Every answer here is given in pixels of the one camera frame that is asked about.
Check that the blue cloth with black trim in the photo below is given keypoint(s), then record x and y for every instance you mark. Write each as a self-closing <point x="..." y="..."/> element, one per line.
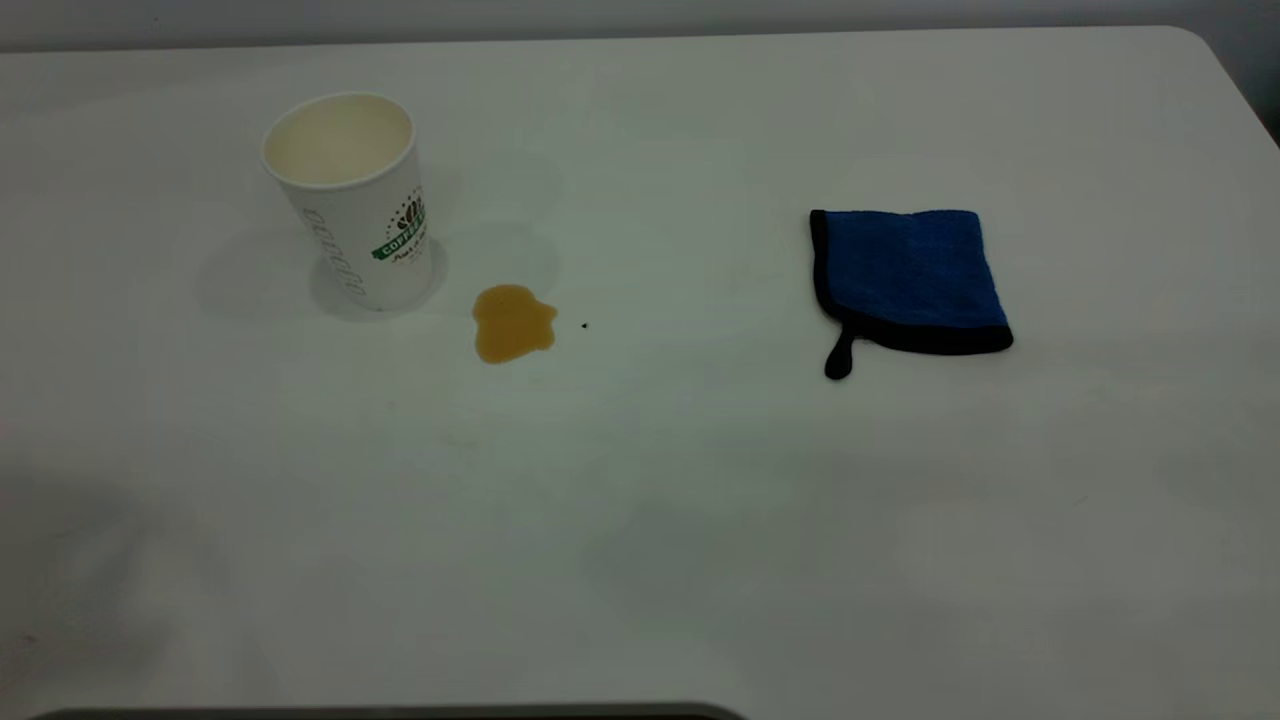
<point x="910" y="268"/>

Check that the white paper coffee cup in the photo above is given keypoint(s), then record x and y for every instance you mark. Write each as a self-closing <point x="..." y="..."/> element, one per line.
<point x="355" y="215"/>

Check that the brown liquid spill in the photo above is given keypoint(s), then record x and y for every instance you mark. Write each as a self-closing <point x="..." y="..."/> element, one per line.
<point x="512" y="324"/>

